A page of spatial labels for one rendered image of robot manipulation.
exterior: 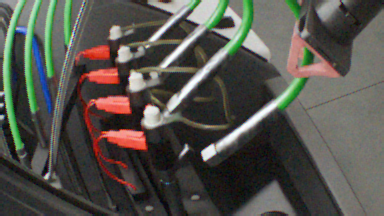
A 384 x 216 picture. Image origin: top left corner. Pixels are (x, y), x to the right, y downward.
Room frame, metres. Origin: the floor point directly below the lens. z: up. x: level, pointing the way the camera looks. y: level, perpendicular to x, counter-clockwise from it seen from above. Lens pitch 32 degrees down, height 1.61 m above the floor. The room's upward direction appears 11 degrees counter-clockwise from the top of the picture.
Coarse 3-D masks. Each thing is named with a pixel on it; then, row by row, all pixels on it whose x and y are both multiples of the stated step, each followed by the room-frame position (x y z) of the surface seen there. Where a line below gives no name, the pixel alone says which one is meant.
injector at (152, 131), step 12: (144, 132) 0.73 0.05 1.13; (156, 132) 0.72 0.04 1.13; (168, 132) 0.73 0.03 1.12; (156, 144) 0.72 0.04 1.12; (168, 144) 0.73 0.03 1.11; (156, 156) 0.72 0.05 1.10; (168, 156) 0.72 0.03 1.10; (180, 156) 0.73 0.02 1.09; (156, 168) 0.73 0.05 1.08; (168, 168) 0.72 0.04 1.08; (168, 180) 0.73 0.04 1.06; (168, 192) 0.73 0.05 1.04; (180, 204) 0.73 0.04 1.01
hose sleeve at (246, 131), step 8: (272, 104) 0.63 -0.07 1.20; (256, 112) 0.64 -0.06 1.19; (264, 112) 0.63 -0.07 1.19; (272, 112) 0.62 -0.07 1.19; (280, 112) 0.62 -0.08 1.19; (248, 120) 0.64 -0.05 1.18; (256, 120) 0.63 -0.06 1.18; (264, 120) 0.63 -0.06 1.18; (272, 120) 0.62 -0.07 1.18; (240, 128) 0.64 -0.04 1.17; (248, 128) 0.63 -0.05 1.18; (256, 128) 0.63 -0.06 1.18; (264, 128) 0.63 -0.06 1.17; (224, 136) 0.64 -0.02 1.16; (232, 136) 0.64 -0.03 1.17; (240, 136) 0.63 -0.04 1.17; (248, 136) 0.63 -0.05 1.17; (216, 144) 0.64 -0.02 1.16; (224, 144) 0.64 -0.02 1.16; (232, 144) 0.63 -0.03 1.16; (240, 144) 0.63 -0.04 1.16; (224, 152) 0.64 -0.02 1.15; (232, 152) 0.64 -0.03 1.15
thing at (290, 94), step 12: (24, 0) 0.68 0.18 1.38; (288, 0) 0.62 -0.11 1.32; (12, 24) 0.68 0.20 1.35; (12, 36) 0.69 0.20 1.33; (312, 60) 0.62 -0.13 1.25; (300, 84) 0.62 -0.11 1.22; (288, 96) 0.62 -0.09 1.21; (12, 108) 0.69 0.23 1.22; (12, 120) 0.69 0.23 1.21; (12, 132) 0.69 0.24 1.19
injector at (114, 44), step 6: (108, 36) 0.98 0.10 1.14; (120, 36) 0.96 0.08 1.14; (108, 42) 0.97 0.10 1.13; (114, 42) 0.96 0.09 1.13; (120, 42) 0.96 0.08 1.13; (126, 42) 0.97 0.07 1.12; (114, 48) 0.96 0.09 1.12; (114, 54) 0.96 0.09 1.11; (114, 60) 0.96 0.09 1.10; (138, 60) 0.97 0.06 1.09; (114, 66) 0.96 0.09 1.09; (120, 90) 0.97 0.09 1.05; (120, 96) 0.97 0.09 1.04; (126, 114) 0.96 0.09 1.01; (126, 120) 0.97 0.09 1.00; (138, 150) 0.96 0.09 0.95; (138, 156) 0.96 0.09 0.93
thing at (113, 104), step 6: (96, 102) 0.84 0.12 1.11; (102, 102) 0.84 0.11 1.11; (108, 102) 0.83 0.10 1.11; (114, 102) 0.83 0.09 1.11; (120, 102) 0.82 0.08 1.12; (126, 102) 0.82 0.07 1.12; (102, 108) 0.84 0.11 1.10; (108, 108) 0.83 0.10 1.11; (114, 108) 0.82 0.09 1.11; (120, 108) 0.82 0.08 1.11; (126, 108) 0.82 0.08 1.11
